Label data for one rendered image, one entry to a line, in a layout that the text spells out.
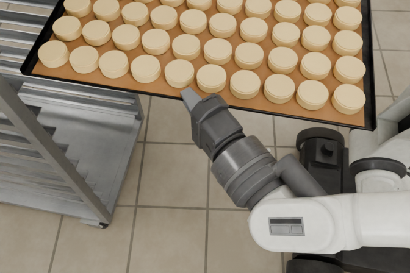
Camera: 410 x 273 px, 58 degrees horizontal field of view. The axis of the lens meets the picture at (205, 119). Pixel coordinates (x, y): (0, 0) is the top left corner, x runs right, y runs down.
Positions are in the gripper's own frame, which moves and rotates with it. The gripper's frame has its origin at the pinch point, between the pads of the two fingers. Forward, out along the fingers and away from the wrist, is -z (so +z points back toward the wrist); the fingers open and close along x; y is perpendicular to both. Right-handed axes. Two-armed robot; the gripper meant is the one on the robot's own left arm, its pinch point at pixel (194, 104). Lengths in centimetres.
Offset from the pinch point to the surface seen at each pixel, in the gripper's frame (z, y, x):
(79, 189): -22, 26, -50
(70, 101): -73, 16, -77
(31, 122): -22.5, 25.4, -13.8
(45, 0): -67, 8, -23
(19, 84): -25.4, 23.3, -5.5
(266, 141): -20, -50, -100
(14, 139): -35, 33, -33
